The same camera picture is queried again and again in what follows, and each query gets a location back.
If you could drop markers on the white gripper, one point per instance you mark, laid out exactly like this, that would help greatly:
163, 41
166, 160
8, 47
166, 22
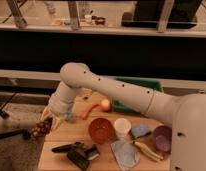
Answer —
59, 108

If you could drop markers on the bunch of dark grapes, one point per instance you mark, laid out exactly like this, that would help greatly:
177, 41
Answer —
41, 129

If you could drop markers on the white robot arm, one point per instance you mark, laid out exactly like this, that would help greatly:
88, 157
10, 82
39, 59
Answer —
186, 115

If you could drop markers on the red bowl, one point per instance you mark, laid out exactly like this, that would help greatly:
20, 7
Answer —
101, 130

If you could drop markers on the purple bowl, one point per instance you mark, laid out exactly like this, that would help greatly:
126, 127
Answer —
162, 137

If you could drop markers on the orange carrot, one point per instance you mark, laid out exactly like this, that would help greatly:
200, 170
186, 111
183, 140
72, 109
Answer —
84, 115

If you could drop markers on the wooden table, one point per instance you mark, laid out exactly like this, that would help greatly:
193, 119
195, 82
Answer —
70, 132

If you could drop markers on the black remote control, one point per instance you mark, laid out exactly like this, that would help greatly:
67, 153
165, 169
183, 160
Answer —
78, 159

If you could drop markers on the small black brush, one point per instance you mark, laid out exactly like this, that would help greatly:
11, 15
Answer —
92, 153

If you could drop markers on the peach fruit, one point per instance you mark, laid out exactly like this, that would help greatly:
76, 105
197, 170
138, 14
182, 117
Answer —
105, 105

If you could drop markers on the green plastic tray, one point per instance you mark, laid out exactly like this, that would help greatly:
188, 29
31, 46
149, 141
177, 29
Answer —
135, 95

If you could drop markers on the white paper cup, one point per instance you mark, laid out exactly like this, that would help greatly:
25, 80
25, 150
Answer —
122, 127

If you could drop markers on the light blue cloth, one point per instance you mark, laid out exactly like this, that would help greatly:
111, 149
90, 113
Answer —
126, 155

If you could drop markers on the blue sponge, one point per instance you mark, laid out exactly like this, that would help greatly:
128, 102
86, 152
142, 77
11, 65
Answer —
140, 130

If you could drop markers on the black handled tool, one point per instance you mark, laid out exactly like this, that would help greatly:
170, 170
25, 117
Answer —
67, 147

